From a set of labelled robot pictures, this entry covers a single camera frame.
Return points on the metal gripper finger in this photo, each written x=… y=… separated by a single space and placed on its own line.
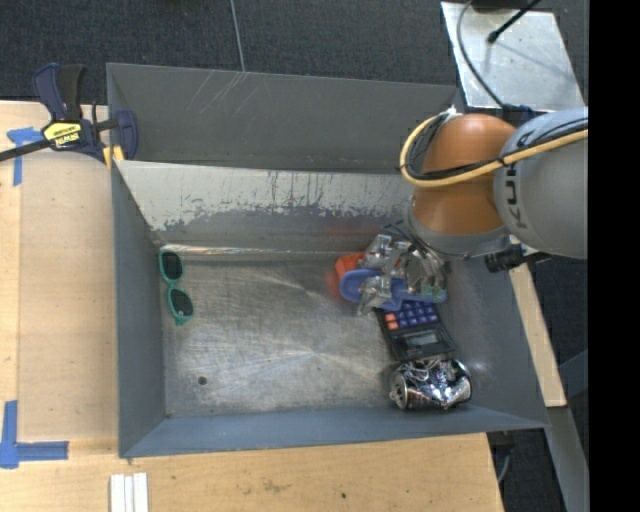
x=375 y=295
x=382 y=250

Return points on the black cylinder on white bracket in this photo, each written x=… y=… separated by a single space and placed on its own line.
x=505 y=260

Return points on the orange block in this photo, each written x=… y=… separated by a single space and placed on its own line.
x=345 y=267

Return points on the blue plastic toy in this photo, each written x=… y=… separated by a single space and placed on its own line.
x=352 y=285

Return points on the teal sunglasses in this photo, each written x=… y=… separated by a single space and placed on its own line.
x=175 y=287

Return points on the black calculator with blue keys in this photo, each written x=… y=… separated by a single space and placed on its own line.
x=417 y=330

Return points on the grey metal bin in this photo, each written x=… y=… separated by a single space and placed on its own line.
x=260 y=340

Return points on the crushed silver can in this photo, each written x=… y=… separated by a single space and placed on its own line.
x=432 y=385

